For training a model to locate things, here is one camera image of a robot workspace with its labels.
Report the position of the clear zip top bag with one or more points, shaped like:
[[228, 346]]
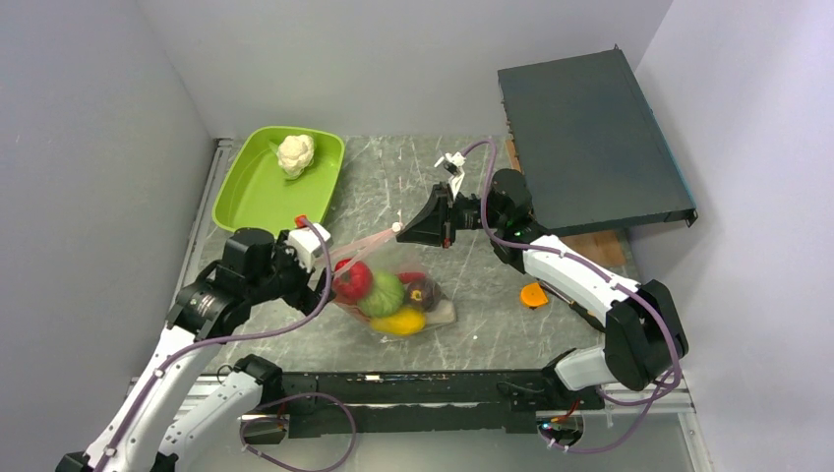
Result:
[[379, 251]]

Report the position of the orange tape measure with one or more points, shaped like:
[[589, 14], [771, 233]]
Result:
[[533, 296]]

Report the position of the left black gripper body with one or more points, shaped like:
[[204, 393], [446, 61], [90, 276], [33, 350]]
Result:
[[293, 282]]

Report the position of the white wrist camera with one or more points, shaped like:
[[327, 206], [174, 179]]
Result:
[[453, 164], [309, 240]]

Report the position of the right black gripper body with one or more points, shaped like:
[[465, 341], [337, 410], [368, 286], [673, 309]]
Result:
[[468, 213]]

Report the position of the white cauliflower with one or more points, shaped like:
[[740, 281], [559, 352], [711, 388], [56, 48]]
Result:
[[294, 154]]

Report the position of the green plastic basket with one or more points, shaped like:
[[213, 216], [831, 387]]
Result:
[[257, 192]]

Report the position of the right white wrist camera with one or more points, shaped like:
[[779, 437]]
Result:
[[453, 164]]

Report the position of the green cabbage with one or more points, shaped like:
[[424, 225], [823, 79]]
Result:
[[385, 296]]

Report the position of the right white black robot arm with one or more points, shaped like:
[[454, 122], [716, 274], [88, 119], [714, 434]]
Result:
[[643, 335]]

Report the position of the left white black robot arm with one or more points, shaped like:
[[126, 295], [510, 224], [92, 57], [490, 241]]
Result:
[[211, 309]]

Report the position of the yellow black screwdriver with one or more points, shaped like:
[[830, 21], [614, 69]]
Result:
[[590, 318]]

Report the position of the dark green metal case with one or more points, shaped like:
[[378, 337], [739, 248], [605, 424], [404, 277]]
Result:
[[591, 150]]

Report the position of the dark purple onion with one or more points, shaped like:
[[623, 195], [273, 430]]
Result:
[[423, 294]]

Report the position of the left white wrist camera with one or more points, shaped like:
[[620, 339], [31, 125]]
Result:
[[309, 240]]

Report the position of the red tomato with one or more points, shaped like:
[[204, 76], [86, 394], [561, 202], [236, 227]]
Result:
[[355, 283]]

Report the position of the yellow bell pepper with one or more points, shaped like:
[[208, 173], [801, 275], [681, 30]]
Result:
[[404, 322]]

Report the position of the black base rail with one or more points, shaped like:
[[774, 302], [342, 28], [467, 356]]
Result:
[[516, 401]]

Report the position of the red chili pepper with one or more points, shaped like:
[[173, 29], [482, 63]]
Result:
[[408, 277]]

